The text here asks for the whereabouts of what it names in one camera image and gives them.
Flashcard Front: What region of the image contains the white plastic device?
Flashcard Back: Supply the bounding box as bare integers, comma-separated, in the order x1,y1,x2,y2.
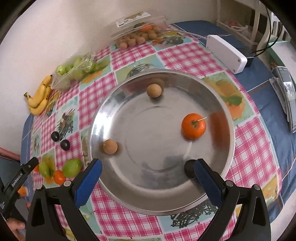
206,35,247,74

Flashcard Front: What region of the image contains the dark plum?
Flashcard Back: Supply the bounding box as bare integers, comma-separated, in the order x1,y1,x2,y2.
184,159,196,179
60,139,70,151
51,131,60,142

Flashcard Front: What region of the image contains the plastic tray of green fruits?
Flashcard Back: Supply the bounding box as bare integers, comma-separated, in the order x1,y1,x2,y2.
51,52,96,91

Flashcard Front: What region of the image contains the orange tangerine in bowl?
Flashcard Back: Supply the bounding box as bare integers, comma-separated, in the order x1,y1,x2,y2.
181,113,206,140

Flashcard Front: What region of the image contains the pink chair frame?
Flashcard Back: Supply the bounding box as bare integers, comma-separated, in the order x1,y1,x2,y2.
0,148,21,162

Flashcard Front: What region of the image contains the yellow banana bunch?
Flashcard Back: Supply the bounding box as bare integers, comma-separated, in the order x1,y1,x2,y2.
24,75,52,116

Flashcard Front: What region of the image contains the person's left hand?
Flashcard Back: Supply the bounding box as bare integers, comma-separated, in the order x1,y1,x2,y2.
5,201,32,241

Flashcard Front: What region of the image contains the orange tangerine with stem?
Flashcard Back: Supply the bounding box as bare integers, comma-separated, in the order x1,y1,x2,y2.
53,170,66,186

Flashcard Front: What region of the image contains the large green mango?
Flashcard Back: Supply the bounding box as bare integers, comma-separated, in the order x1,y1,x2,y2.
62,158,82,178

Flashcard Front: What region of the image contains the orange cone object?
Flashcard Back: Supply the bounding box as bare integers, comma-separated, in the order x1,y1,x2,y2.
18,186,29,198

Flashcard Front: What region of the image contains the clear box of longans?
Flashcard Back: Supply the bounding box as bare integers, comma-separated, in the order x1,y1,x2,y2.
108,10,167,50

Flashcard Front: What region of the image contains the checkered fruit print tablecloth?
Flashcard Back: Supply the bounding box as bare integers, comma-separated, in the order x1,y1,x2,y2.
21,27,282,240

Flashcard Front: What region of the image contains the silver metal bowl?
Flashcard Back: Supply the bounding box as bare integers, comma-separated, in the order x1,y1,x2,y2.
88,69,235,216

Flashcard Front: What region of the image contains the small green mango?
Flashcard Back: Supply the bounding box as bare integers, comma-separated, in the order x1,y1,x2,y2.
39,162,50,178

